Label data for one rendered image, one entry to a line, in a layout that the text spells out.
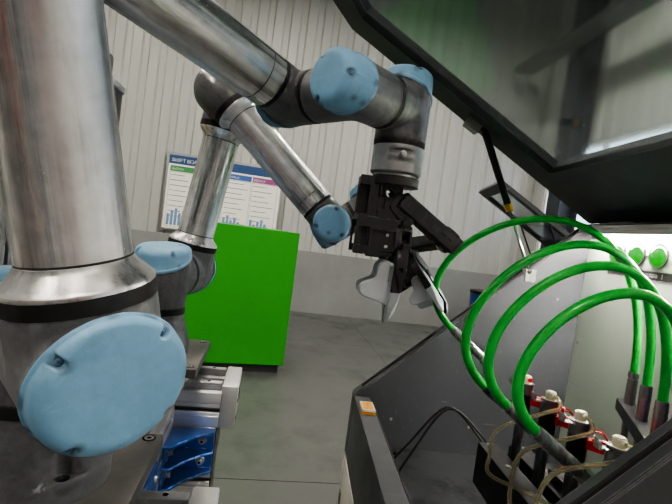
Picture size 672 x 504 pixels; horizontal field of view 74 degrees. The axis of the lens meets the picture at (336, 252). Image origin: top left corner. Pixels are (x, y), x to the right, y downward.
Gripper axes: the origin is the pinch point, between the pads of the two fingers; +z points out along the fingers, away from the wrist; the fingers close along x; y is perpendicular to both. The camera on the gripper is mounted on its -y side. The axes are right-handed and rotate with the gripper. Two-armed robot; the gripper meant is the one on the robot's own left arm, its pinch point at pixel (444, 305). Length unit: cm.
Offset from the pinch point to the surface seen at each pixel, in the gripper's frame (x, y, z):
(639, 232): -15.3, -39.8, 4.6
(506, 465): 2.6, 5.0, 30.3
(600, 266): 19.4, -24.7, 12.8
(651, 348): 1.0, -25.3, 24.6
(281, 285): -230, 151, -160
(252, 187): -406, 223, -436
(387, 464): 11.2, 21.5, 21.8
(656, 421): 7.5, -18.6, 33.4
